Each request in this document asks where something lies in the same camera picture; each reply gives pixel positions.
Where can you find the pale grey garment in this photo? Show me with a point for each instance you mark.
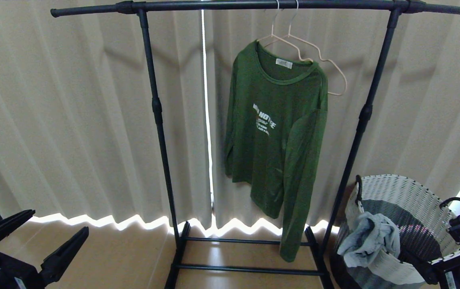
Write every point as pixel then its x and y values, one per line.
pixel 370 237

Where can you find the green printed shirt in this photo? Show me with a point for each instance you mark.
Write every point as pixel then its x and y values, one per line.
pixel 274 160

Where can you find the pink clothes hanger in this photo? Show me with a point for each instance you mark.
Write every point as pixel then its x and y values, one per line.
pixel 346 85
pixel 272 30

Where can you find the white laundry basket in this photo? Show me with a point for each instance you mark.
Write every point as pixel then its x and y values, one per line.
pixel 394 188

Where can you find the black clothes rack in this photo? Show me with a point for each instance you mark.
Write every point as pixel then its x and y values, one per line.
pixel 157 106

